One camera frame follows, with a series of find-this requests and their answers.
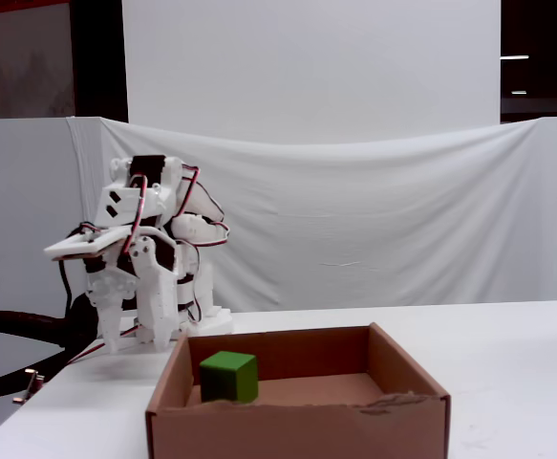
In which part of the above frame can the black clamp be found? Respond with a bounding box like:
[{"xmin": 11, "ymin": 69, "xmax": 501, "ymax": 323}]
[{"xmin": 0, "ymin": 294, "xmax": 102, "ymax": 402}]

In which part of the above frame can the red black servo wire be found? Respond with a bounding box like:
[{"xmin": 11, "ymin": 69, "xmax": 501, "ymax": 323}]
[{"xmin": 124, "ymin": 164, "xmax": 203, "ymax": 254}]

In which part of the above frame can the red black power wire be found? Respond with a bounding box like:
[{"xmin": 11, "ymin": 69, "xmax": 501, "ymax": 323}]
[{"xmin": 67, "ymin": 324, "xmax": 140, "ymax": 367}]

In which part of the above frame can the green cube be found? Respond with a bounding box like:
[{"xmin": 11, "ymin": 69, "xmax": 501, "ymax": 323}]
[{"xmin": 199, "ymin": 350, "xmax": 260, "ymax": 404}]

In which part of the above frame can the black camera cable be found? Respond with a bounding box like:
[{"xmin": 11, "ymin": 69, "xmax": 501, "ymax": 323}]
[{"xmin": 56, "ymin": 227, "xmax": 97, "ymax": 312}]

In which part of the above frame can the white partition board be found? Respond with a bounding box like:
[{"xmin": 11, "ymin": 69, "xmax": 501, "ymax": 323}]
[{"xmin": 0, "ymin": 117, "xmax": 93, "ymax": 317}]

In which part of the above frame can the white backdrop panel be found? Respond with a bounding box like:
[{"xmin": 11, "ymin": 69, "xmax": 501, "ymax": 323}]
[{"xmin": 121, "ymin": 0, "xmax": 503, "ymax": 144}]

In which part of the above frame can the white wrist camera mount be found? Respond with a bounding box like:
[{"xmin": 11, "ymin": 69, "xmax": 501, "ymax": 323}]
[{"xmin": 42, "ymin": 226, "xmax": 134, "ymax": 263}]

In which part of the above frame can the circuit board with brass standoffs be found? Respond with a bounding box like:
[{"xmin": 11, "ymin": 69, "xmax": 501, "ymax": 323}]
[{"xmin": 11, "ymin": 368, "xmax": 46, "ymax": 405}]

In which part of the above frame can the brown wooden panel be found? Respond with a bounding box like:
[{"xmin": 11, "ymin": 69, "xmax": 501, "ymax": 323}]
[{"xmin": 0, "ymin": 0, "xmax": 75, "ymax": 120}]

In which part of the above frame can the brown cardboard box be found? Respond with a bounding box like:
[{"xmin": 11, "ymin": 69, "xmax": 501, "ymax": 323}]
[{"xmin": 145, "ymin": 321, "xmax": 453, "ymax": 459}]

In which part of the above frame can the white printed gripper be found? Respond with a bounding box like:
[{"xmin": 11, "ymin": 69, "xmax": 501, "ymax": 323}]
[{"xmin": 84, "ymin": 235, "xmax": 180, "ymax": 356}]

